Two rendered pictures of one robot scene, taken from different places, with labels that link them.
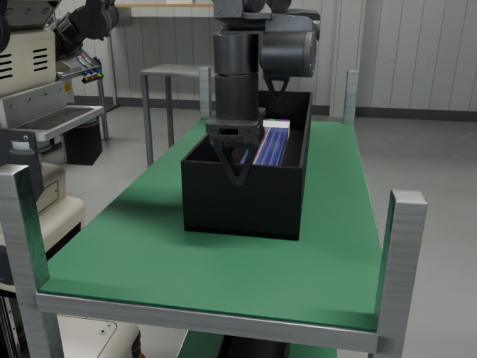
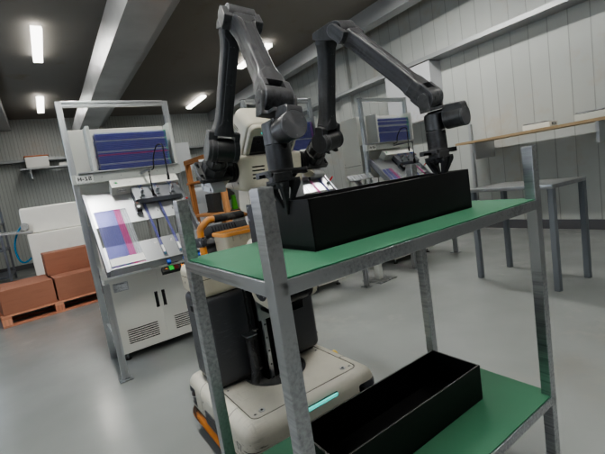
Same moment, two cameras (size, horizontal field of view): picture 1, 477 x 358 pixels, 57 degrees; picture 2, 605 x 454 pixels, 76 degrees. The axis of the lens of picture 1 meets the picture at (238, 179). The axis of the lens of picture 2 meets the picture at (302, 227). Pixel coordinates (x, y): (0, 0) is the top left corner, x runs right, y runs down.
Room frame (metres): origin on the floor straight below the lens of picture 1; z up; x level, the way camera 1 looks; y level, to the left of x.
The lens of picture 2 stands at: (-0.01, -0.64, 1.10)
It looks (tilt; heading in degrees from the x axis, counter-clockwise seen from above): 7 degrees down; 46
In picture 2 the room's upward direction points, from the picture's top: 9 degrees counter-clockwise
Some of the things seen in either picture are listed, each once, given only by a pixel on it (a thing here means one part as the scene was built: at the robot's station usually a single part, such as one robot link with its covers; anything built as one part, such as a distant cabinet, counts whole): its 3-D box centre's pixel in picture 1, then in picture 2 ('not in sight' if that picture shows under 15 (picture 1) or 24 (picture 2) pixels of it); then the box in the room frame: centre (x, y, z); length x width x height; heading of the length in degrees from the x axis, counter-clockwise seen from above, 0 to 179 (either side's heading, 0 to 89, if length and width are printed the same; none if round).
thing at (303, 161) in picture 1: (264, 143); (378, 204); (0.86, -0.05, 1.01); 0.57 x 0.17 x 0.11; 170
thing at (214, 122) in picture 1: (237, 101); (279, 161); (0.58, 0.00, 1.15); 0.10 x 0.07 x 0.07; 170
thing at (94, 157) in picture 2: not in sight; (136, 224); (1.22, 2.53, 0.95); 1.33 x 0.82 x 1.90; 80
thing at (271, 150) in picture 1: (264, 156); not in sight; (0.86, -0.05, 0.98); 0.51 x 0.07 x 0.03; 170
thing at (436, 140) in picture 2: not in sight; (437, 143); (1.13, -0.10, 1.15); 0.10 x 0.07 x 0.07; 170
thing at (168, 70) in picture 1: (195, 118); (528, 231); (3.53, 0.35, 0.40); 0.70 x 0.45 x 0.80; 73
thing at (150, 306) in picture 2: not in sight; (150, 261); (1.20, 2.34, 0.66); 1.01 x 0.73 x 1.31; 80
